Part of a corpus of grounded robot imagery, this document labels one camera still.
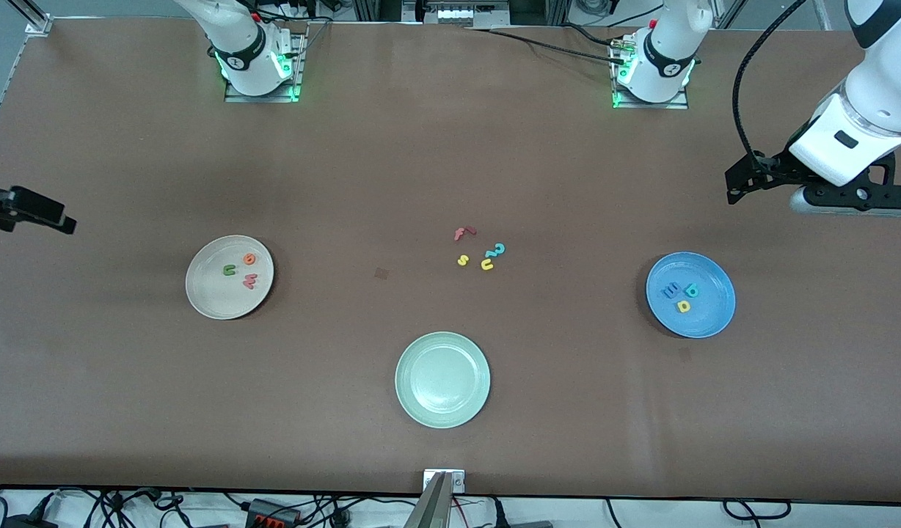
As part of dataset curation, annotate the blue round plate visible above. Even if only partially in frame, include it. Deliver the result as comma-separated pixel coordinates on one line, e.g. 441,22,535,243
646,252,736,339

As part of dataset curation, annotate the pale beige round plate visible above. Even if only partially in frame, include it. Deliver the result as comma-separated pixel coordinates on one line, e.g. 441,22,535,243
186,235,275,320

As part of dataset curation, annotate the pale green round plate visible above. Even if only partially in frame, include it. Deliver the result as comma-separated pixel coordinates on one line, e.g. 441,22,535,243
395,331,491,429

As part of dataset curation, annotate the black red power strip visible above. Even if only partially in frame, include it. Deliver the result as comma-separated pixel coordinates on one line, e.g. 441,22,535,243
246,498,303,528

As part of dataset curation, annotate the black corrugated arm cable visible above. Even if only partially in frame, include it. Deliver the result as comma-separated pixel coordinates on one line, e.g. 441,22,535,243
732,0,809,171

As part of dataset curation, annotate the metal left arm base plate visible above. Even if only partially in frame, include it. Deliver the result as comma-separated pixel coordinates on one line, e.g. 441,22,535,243
610,29,690,111

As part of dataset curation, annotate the aluminium frame profile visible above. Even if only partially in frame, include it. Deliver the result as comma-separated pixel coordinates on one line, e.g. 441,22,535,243
9,0,54,36

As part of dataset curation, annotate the black table cable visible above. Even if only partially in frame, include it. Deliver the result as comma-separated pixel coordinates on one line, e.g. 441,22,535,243
462,26,627,65

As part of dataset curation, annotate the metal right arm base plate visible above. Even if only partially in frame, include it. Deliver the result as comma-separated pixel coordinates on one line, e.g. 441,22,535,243
225,22,310,103

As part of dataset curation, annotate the black floor cable bundle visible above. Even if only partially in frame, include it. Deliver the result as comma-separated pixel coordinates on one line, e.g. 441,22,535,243
0,487,202,528

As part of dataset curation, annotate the black floor cable loop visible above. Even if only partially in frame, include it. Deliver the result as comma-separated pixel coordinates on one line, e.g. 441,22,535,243
721,499,793,522

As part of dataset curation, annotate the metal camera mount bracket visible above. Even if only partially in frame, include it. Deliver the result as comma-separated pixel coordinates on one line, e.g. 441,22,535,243
423,469,466,494

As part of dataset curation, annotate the grey metal camera post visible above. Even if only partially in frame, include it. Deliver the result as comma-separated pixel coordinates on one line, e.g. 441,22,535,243
404,472,453,528

